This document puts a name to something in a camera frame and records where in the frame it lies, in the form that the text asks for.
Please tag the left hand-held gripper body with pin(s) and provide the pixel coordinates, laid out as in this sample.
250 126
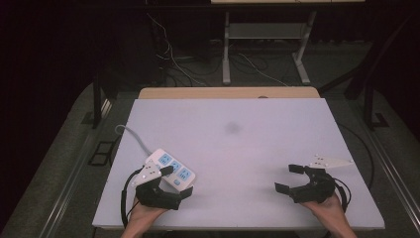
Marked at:
153 195

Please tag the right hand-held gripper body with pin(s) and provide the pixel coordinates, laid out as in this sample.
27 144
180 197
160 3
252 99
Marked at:
318 190

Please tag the white power strip blue sockets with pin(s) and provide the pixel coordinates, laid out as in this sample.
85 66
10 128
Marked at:
175 170

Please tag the person's right hand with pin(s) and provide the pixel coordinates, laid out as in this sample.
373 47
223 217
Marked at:
327 209

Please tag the person's left hand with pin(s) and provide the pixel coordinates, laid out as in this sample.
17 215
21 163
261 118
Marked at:
142 215

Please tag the black metal stand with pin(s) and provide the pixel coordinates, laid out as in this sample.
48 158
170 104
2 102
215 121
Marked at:
368 72
96 99

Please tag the black floor bracket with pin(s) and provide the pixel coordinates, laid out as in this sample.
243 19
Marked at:
102 153

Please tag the aluminium floor rail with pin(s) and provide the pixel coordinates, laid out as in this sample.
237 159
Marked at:
71 185
393 165

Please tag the grey metal desk frame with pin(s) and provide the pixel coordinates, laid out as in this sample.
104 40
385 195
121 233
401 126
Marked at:
264 30

